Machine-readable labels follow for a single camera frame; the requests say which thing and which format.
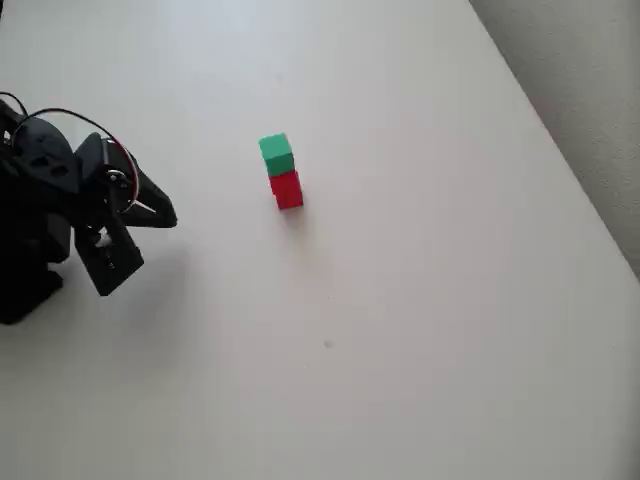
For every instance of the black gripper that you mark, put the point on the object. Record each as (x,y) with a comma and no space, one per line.
(150,199)

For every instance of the green cube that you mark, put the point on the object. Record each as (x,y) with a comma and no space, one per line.
(276,152)

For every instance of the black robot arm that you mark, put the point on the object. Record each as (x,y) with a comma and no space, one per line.
(30,240)

